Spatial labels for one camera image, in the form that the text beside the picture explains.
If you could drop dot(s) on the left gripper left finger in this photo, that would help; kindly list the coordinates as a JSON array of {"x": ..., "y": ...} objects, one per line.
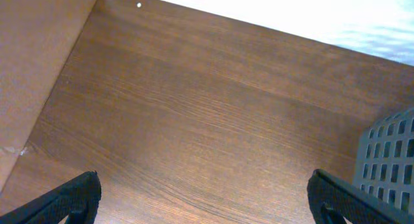
[{"x": 75, "y": 201}]

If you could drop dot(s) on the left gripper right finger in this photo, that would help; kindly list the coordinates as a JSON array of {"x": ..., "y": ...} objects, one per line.
[{"x": 332, "y": 200}]

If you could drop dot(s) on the grey plastic slotted basket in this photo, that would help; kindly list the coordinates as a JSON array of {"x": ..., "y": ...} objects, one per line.
[{"x": 384, "y": 161}]

